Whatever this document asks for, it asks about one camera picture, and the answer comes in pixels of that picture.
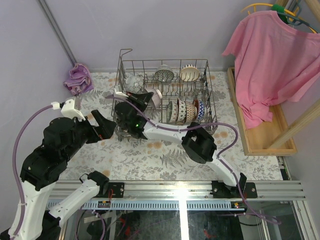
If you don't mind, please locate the black patterned bowl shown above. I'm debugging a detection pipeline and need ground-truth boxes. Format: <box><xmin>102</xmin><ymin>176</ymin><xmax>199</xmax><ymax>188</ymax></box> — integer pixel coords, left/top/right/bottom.
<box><xmin>154</xmin><ymin>64</ymin><xmax>175</xmax><ymax>83</ymax></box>

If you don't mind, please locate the yellow clothes hanger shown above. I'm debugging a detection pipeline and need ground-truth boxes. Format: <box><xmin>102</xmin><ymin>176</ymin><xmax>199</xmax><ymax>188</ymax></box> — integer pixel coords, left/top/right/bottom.
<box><xmin>240</xmin><ymin>0</ymin><xmax>320</xmax><ymax>34</ymax></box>

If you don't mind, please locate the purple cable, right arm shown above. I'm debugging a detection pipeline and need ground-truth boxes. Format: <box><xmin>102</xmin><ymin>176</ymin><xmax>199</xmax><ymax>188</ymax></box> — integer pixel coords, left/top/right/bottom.
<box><xmin>104</xmin><ymin>94</ymin><xmax>282</xmax><ymax>225</ymax></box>

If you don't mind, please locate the slotted cable duct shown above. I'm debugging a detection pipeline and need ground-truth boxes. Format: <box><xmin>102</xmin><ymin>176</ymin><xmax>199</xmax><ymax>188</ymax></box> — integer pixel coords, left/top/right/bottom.
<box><xmin>80</xmin><ymin>199</ymin><xmax>246</xmax><ymax>212</ymax></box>

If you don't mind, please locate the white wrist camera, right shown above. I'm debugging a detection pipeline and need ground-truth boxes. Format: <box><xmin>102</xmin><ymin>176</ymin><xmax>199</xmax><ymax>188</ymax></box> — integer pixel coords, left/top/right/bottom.
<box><xmin>113</xmin><ymin>85</ymin><xmax>129</xmax><ymax>99</ymax></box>

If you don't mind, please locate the white wrist camera, left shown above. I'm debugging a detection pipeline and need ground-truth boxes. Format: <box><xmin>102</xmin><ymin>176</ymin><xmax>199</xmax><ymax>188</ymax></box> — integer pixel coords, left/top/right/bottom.
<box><xmin>51</xmin><ymin>97</ymin><xmax>86</xmax><ymax>122</ymax></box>

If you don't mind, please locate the purple crumpled cloth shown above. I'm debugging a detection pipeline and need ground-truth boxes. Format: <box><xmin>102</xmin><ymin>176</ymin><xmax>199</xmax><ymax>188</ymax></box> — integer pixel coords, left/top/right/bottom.
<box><xmin>63</xmin><ymin>63</ymin><xmax>94</xmax><ymax>96</ymax></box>

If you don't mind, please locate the brown lattice patterned bowl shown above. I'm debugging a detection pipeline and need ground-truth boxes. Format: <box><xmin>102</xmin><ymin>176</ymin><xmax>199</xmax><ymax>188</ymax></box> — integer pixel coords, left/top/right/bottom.
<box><xmin>185</xmin><ymin>101</ymin><xmax>197</xmax><ymax>123</ymax></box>

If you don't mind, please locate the red diamond patterned bowl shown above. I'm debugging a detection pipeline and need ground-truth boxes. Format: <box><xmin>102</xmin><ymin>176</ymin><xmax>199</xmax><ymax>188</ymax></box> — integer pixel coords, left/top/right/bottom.
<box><xmin>193</xmin><ymin>98</ymin><xmax>199</xmax><ymax>110</ymax></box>

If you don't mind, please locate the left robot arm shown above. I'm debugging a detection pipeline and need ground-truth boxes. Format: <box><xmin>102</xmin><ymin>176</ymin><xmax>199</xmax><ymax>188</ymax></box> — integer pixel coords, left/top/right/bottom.
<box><xmin>0</xmin><ymin>110</ymin><xmax>117</xmax><ymax>240</ymax></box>

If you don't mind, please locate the aluminium frame rail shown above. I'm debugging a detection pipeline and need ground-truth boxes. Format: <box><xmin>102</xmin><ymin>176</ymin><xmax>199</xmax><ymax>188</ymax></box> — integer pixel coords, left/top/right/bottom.
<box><xmin>47</xmin><ymin>179</ymin><xmax>307</xmax><ymax>201</ymax></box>

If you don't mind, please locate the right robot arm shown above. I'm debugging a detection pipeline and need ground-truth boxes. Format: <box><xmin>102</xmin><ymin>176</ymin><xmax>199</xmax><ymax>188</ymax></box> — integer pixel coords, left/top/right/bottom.
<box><xmin>111</xmin><ymin>92</ymin><xmax>247</xmax><ymax>198</ymax></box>

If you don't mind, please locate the green diamond patterned bowl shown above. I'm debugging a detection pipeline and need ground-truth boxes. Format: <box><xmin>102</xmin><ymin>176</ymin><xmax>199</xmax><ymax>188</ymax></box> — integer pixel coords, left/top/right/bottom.
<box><xmin>166</xmin><ymin>101</ymin><xmax>175</xmax><ymax>123</ymax></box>

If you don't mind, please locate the teal clothes hanger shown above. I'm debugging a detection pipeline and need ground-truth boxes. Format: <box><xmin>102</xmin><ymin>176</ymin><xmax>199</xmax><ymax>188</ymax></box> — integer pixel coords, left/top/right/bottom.
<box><xmin>271</xmin><ymin>4</ymin><xmax>317</xmax><ymax>33</ymax></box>

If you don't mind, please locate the corner aluminium post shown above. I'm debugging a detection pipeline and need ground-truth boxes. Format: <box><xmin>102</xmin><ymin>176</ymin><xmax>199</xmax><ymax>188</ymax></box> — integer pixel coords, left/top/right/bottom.
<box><xmin>36</xmin><ymin>0</ymin><xmax>77</xmax><ymax>65</ymax></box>

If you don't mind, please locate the cream bowl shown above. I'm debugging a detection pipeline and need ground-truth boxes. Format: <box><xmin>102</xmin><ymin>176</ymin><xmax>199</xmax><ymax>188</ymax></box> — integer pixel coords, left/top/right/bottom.
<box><xmin>179</xmin><ymin>64</ymin><xmax>200</xmax><ymax>82</ymax></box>

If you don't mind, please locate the wooden tray frame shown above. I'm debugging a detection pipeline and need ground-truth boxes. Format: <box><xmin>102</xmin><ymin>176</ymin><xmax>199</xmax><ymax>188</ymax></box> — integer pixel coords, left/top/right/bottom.
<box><xmin>227</xmin><ymin>67</ymin><xmax>297</xmax><ymax>156</ymax></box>

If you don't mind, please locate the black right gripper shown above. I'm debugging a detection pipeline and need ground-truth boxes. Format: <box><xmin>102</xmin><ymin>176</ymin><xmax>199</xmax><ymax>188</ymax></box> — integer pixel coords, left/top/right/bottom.
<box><xmin>124</xmin><ymin>91</ymin><xmax>155</xmax><ymax>113</ymax></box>

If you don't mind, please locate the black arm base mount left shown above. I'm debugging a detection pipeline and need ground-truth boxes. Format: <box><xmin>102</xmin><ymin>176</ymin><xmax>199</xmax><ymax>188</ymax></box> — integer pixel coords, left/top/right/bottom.
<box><xmin>107</xmin><ymin>182</ymin><xmax>125</xmax><ymax>199</ymax></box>

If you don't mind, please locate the blue zigzag bowl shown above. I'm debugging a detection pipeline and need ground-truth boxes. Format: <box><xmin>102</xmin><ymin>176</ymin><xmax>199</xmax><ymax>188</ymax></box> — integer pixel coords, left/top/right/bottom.
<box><xmin>196</xmin><ymin>100</ymin><xmax>205</xmax><ymax>121</ymax></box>

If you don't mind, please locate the pink t-shirt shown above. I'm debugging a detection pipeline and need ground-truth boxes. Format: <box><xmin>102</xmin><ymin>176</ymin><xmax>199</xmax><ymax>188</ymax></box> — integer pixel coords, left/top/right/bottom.
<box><xmin>222</xmin><ymin>10</ymin><xmax>320</xmax><ymax>129</ymax></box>

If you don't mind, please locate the floral table mat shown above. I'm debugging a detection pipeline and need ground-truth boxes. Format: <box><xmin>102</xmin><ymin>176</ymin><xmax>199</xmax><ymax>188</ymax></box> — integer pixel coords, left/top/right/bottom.
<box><xmin>60</xmin><ymin>71</ymin><xmax>282</xmax><ymax>181</ymax></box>

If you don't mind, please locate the white bowl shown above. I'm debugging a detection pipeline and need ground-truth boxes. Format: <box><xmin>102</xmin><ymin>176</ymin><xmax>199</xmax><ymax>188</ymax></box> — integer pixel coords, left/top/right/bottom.
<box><xmin>177</xmin><ymin>98</ymin><xmax>187</xmax><ymax>123</ymax></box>
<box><xmin>172</xmin><ymin>99</ymin><xmax>181</xmax><ymax>123</ymax></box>

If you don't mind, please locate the white wrist camera, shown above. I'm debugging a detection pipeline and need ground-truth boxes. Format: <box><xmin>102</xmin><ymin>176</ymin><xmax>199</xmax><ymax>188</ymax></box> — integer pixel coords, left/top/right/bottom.
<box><xmin>51</xmin><ymin>97</ymin><xmax>86</xmax><ymax>122</ymax></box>
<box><xmin>113</xmin><ymin>85</ymin><xmax>129</xmax><ymax>99</ymax></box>

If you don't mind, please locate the purple striped bowl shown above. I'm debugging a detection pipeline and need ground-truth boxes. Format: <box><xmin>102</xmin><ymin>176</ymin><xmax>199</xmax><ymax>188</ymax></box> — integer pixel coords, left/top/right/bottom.
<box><xmin>143</xmin><ymin>87</ymin><xmax>163</xmax><ymax>109</ymax></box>

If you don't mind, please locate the grey wire dish rack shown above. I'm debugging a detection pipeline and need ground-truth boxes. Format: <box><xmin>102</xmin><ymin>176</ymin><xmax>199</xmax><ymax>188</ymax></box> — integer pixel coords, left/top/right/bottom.
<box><xmin>111</xmin><ymin>58</ymin><xmax>218</xmax><ymax>140</ymax></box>

